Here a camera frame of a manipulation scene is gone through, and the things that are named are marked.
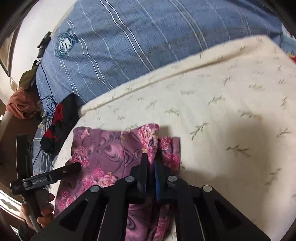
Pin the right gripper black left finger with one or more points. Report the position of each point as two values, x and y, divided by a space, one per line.
100 213

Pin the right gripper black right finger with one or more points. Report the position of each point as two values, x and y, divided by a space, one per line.
202 213

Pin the purple floral shirt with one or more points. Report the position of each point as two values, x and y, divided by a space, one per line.
107 156

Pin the person's left hand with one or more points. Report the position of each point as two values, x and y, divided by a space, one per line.
35 205

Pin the black and red garment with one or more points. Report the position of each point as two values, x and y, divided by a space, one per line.
65 118

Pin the orange-brown cloth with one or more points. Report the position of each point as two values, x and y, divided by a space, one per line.
23 104

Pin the cream leaf-print blanket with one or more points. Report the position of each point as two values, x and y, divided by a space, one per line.
233 108

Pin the olive green cloth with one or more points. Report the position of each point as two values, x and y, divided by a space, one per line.
28 78

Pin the blue plaid quilt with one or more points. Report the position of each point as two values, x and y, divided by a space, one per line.
103 44

